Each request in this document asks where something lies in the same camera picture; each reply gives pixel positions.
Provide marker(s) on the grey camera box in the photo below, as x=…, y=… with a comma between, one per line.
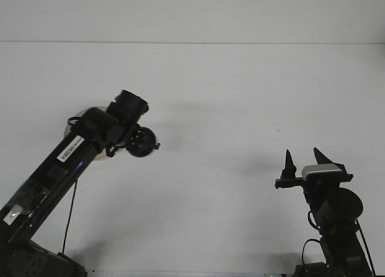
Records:
x=322, y=170

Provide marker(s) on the pale blue cup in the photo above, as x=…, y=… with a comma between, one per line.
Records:
x=144, y=152

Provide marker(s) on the pale round plate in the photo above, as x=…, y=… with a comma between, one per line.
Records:
x=69, y=127

